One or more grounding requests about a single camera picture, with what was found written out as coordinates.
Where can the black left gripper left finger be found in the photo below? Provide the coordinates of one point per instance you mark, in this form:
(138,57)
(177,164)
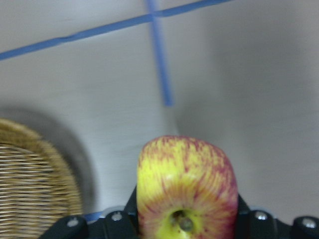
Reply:
(121,222)

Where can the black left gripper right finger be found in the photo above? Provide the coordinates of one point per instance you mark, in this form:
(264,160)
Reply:
(254,224)

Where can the yellow red apple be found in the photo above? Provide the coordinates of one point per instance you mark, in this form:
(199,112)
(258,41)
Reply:
(186,189)

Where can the woven wicker basket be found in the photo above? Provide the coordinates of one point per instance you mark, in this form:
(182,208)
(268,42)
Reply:
(37,186)

